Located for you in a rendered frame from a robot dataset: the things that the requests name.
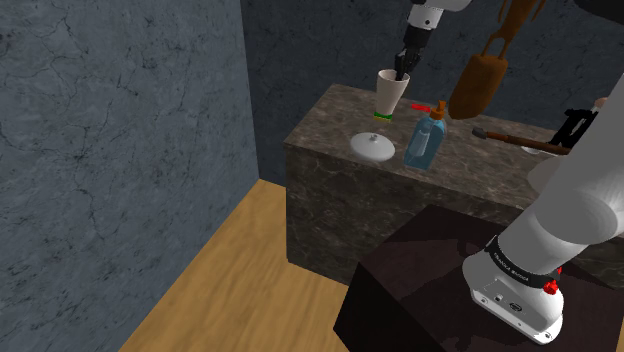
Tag white cup with green base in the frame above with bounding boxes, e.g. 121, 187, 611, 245
373, 68, 412, 124

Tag blue soap dispenser bottle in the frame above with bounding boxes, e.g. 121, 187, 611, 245
402, 100, 448, 172

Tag white round lid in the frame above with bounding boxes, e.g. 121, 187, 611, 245
349, 132, 397, 163

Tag brown stick with grey head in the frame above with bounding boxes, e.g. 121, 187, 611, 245
471, 127, 573, 157

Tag black clothed figure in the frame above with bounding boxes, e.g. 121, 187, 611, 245
547, 96, 611, 150

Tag dark robot stand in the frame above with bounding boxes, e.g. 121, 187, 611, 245
332, 204, 624, 352

